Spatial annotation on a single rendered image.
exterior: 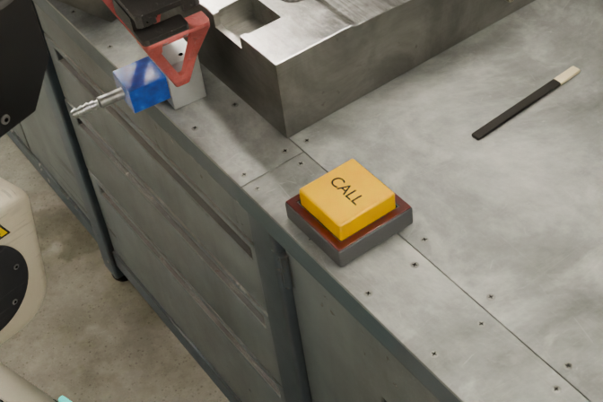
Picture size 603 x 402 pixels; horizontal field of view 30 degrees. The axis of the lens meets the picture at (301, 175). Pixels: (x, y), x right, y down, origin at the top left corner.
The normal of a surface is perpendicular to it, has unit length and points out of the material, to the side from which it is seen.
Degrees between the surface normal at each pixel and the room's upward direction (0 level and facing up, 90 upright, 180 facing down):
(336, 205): 0
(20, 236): 90
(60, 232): 0
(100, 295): 0
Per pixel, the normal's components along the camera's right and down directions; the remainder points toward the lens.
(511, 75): -0.11, -0.72
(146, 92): 0.50, 0.56
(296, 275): -0.81, 0.47
